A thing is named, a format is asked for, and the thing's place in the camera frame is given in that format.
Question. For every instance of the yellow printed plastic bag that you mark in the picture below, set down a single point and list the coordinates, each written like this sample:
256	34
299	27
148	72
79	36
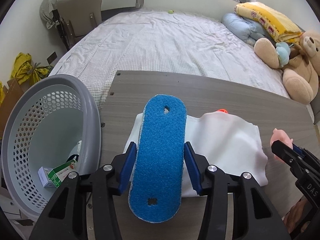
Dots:
42	72

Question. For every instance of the green and white carton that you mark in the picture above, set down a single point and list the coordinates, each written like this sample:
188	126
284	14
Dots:
60	173

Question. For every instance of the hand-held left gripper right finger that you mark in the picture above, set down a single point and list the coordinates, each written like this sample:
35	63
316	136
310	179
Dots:
193	171

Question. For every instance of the beige upholstered chair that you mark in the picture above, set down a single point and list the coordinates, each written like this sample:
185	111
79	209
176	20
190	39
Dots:
80	12

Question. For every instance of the white cloth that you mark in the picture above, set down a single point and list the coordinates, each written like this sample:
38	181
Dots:
225	142

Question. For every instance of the grey cloth cover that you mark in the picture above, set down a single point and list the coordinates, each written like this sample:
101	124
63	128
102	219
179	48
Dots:
50	5

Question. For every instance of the pink toy figure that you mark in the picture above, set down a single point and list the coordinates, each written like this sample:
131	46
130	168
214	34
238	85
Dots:
280	136

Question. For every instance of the light blue pillow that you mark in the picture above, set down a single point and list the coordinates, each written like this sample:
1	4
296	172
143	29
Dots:
240	27

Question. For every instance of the person's right hand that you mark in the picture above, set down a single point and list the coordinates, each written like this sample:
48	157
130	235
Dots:
295	216

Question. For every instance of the dark wall socket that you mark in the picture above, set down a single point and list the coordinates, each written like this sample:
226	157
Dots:
51	58

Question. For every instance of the grey and white desk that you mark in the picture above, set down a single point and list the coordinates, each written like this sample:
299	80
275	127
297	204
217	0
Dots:
120	1

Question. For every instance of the grey perforated plastic basket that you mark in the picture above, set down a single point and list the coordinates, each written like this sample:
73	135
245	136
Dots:
50	120

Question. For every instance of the beige teddy bear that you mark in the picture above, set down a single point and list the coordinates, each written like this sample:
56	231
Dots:
300	80

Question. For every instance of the bed with checked sheet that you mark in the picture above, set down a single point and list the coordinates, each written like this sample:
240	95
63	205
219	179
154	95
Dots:
162	45

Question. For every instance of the black stand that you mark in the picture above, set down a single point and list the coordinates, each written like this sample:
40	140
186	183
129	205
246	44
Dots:
61	30

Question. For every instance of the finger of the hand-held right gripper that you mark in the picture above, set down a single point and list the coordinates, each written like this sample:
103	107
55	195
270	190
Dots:
285	153
303	153

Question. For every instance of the blue scrub pad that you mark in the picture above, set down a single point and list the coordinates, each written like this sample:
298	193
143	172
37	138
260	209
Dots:
160	155

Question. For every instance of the small blue plush toy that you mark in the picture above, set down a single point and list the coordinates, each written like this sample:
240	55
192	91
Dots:
283	53

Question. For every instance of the brown cardboard box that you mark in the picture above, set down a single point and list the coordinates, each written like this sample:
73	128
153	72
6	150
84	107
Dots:
11	97

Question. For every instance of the small white carton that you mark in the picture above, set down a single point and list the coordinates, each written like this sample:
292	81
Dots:
43	177

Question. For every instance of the yellow folded blanket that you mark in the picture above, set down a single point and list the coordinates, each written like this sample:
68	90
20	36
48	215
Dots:
270	17

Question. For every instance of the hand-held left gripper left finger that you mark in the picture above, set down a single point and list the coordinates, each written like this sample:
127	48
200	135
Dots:
127	171

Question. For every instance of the small orange object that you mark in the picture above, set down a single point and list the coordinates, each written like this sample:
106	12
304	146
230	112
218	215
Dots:
222	110

